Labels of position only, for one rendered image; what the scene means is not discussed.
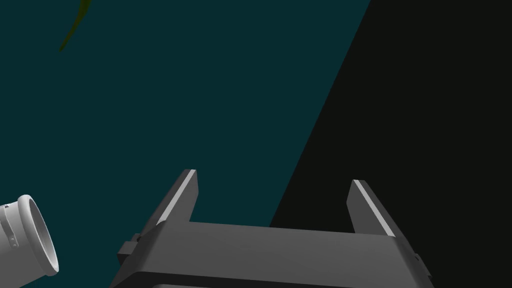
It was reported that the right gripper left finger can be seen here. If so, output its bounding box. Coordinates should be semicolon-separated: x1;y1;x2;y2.
139;168;200;237

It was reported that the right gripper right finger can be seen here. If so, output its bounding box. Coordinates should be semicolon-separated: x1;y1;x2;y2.
345;179;397;238

